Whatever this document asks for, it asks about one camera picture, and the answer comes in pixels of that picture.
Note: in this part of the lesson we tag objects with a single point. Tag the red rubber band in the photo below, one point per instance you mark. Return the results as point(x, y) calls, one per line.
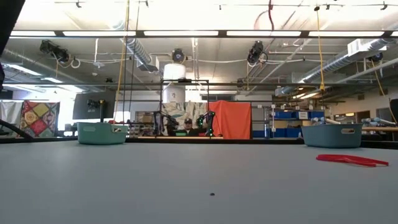
point(329, 158)

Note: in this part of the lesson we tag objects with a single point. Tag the black background robot arm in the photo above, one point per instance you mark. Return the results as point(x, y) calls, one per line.
point(210, 119)
point(169, 119)

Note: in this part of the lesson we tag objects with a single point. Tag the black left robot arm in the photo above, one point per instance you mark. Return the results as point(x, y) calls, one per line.
point(7, 21)

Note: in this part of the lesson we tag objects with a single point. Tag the grey patterned cloth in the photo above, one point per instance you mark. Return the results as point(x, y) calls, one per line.
point(186, 109)

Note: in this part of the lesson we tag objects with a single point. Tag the person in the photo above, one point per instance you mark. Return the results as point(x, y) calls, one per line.
point(188, 124)

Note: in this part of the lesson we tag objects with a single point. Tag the white cylindrical container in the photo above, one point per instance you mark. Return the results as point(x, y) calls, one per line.
point(174, 95)

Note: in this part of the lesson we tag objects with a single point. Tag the orange hanging cloth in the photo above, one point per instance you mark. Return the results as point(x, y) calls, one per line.
point(231, 119)

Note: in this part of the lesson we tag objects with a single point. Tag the white cylindrical lamp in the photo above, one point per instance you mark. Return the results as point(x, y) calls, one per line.
point(174, 71)

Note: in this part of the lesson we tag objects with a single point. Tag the shelf with small items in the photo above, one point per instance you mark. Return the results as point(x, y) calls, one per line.
point(143, 127)

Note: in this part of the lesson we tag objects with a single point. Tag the black round ceiling device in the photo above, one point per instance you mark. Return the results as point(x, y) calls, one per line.
point(178, 56)

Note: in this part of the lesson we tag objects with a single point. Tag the blue storage bin row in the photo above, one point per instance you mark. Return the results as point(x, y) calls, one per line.
point(280, 133)
point(283, 115)

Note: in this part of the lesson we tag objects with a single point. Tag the green plastic basket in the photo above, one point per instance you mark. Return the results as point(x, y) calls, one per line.
point(99, 135)

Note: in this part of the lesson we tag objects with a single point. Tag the black monitor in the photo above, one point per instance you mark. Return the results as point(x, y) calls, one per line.
point(81, 105)

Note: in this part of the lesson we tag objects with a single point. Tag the blue plastic basket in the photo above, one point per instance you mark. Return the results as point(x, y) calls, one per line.
point(329, 138)

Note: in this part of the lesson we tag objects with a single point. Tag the colourful patchwork quilt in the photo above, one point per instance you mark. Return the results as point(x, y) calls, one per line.
point(38, 119)

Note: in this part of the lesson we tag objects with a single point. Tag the white ceiling unit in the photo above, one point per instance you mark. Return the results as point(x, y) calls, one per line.
point(363, 46)

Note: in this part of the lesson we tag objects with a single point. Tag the wooden background table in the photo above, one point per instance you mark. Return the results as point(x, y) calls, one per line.
point(381, 128)

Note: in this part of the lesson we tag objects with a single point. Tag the small black ceiling device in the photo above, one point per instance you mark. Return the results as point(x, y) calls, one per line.
point(377, 57)

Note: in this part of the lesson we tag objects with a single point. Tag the white hanging cloth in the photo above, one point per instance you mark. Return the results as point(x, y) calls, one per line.
point(11, 112)

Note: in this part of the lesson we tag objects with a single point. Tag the black chair back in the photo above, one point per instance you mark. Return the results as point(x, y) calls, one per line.
point(395, 110)

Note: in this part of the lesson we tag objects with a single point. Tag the black metal rack frame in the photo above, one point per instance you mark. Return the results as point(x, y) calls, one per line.
point(185, 81)

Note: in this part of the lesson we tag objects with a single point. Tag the black metal table frame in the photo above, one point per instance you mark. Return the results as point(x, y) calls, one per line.
point(248, 141)

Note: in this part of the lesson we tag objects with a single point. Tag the black ceiling camera device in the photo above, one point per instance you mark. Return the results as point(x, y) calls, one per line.
point(255, 52)
point(54, 49)

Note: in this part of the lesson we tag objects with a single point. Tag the black overhead frame beam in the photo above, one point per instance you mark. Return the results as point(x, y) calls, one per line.
point(140, 33)

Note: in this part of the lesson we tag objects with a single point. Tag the long silver ventilation duct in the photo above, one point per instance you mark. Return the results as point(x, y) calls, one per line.
point(335, 62)

